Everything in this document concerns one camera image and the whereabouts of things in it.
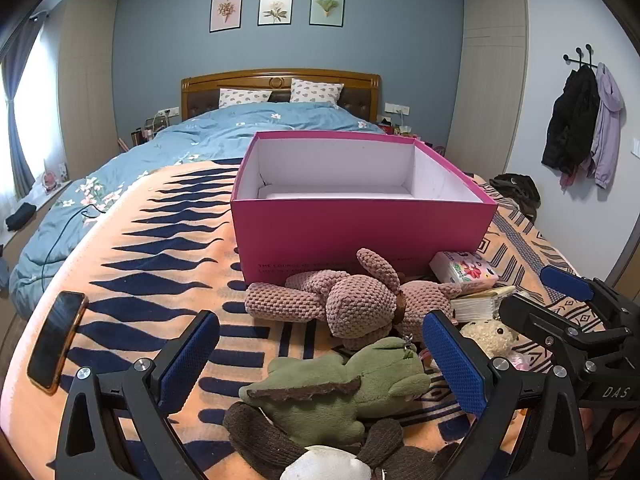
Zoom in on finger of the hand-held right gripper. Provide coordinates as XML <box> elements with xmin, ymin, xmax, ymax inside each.
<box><xmin>540</xmin><ymin>265</ymin><xmax>640</xmax><ymax>329</ymax></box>
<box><xmin>499</xmin><ymin>293</ymin><xmax>634</xmax><ymax>382</ymax></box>

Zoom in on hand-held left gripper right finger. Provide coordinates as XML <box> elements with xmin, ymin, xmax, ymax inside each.
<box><xmin>422</xmin><ymin>310</ymin><xmax>591</xmax><ymax>480</ymax></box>

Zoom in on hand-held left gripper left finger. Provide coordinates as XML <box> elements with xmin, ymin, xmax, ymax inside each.
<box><xmin>54</xmin><ymin>310</ymin><xmax>221</xmax><ymax>480</ymax></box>

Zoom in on cream plush bear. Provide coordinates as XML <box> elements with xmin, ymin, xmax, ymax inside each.
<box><xmin>460</xmin><ymin>319</ymin><xmax>518</xmax><ymax>361</ymax></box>

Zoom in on floral tissue pack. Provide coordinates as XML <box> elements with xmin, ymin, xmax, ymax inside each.
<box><xmin>429</xmin><ymin>250</ymin><xmax>500</xmax><ymax>297</ymax></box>

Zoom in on dark brown bear plush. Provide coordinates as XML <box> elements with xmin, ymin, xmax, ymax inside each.
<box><xmin>222</xmin><ymin>402</ymin><xmax>451</xmax><ymax>480</ymax></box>

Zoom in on pink-brown crochet bunny plush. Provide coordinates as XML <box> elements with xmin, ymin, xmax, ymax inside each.
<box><xmin>244</xmin><ymin>247</ymin><xmax>463</xmax><ymax>352</ymax></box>

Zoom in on green dinosaur plush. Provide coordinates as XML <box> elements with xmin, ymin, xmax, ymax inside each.
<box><xmin>239</xmin><ymin>336</ymin><xmax>432</xmax><ymax>448</ymax></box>

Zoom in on pink cardboard box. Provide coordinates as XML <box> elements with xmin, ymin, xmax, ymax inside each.
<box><xmin>230</xmin><ymin>131</ymin><xmax>499</xmax><ymax>285</ymax></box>

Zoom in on orange patterned blanket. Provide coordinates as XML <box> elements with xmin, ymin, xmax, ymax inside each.
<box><xmin>0</xmin><ymin>157</ymin><xmax>601</xmax><ymax>480</ymax></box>

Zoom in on pile of dark clothes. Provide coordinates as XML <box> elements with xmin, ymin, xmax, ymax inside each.
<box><xmin>489</xmin><ymin>173</ymin><xmax>542</xmax><ymax>223</ymax></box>

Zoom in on pink garment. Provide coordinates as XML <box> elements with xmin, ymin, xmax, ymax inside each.
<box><xmin>559</xmin><ymin>157</ymin><xmax>596</xmax><ymax>192</ymax></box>

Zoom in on smartphone with orange case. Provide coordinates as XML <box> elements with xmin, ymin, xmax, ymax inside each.
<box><xmin>27</xmin><ymin>291</ymin><xmax>89</xmax><ymax>395</ymax></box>

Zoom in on black jacket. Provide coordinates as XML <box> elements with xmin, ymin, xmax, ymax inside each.
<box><xmin>541</xmin><ymin>66</ymin><xmax>601</xmax><ymax>177</ymax></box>

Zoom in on lilac jacket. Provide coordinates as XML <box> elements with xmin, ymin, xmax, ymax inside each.
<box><xmin>589</xmin><ymin>62</ymin><xmax>626</xmax><ymax>189</ymax></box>

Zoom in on beige wardrobe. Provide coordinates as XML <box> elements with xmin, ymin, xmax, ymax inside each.
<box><xmin>446</xmin><ymin>0</ymin><xmax>530</xmax><ymax>176</ymax></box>
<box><xmin>50</xmin><ymin>0</ymin><xmax>118</xmax><ymax>181</ymax></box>

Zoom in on black coat hook rack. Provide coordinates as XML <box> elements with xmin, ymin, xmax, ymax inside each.
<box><xmin>562</xmin><ymin>45</ymin><xmax>598</xmax><ymax>71</ymax></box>

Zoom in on black folded cloth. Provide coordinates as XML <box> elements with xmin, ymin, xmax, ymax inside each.
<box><xmin>6</xmin><ymin>203</ymin><xmax>38</xmax><ymax>233</ymax></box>

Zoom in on pink figurine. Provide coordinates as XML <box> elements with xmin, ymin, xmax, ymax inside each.
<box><xmin>42</xmin><ymin>160</ymin><xmax>66</xmax><ymax>193</ymax></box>

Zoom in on blue floral duvet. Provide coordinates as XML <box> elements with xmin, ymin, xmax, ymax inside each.
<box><xmin>9</xmin><ymin>101</ymin><xmax>386</xmax><ymax>316</ymax></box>

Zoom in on white patterned pillow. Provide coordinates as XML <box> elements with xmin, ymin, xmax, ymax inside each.
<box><xmin>218</xmin><ymin>87</ymin><xmax>273</xmax><ymax>109</ymax></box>
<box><xmin>290</xmin><ymin>78</ymin><xmax>345</xmax><ymax>107</ymax></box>

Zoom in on wooden headboard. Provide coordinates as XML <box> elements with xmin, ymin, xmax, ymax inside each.
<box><xmin>181</xmin><ymin>71</ymin><xmax>382</xmax><ymax>126</ymax></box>

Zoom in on grey-blue curtain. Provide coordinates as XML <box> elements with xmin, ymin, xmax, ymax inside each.
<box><xmin>0</xmin><ymin>15</ymin><xmax>46</xmax><ymax>201</ymax></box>

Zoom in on framed green leaf picture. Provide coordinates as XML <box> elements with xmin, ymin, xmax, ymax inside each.
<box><xmin>309</xmin><ymin>0</ymin><xmax>346</xmax><ymax>27</ymax></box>

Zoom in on framed white flower picture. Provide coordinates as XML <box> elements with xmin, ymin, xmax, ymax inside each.
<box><xmin>258</xmin><ymin>0</ymin><xmax>294</xmax><ymax>27</ymax></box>

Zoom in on black cable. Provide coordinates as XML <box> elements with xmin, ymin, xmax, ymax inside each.
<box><xmin>42</xmin><ymin>200</ymin><xmax>108</xmax><ymax>281</ymax></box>

